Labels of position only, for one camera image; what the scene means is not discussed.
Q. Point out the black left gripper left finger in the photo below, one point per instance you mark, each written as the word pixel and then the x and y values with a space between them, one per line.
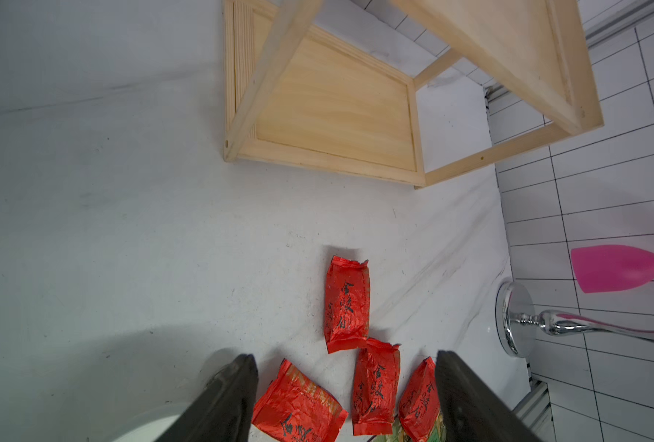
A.
pixel 223 412

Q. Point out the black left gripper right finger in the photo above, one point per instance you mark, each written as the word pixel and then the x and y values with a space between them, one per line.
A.
pixel 471 411

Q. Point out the red tea bag three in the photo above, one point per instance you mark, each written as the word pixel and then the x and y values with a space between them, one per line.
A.
pixel 376 378

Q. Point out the red tea bag two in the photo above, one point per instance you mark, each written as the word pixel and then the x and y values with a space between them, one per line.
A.
pixel 346 305

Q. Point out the green tea bag three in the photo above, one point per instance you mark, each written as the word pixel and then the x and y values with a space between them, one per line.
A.
pixel 437 434

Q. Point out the red tea bag five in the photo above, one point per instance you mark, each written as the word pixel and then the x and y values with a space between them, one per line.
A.
pixel 419 406

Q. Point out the red tea bag four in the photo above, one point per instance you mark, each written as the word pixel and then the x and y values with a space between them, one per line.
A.
pixel 294 408

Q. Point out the wooden two-tier shelf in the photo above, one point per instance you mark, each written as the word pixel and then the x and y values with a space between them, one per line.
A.
pixel 299 96

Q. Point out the white bowl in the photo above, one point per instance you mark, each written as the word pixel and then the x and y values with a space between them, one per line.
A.
pixel 146 427

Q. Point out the pink plastic spatula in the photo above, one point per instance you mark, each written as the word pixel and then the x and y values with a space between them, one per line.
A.
pixel 612 268

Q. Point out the aluminium side rail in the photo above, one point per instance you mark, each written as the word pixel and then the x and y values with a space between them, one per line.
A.
pixel 536 413

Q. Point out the chrome wire cup rack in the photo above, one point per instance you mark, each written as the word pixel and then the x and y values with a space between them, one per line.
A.
pixel 517 322

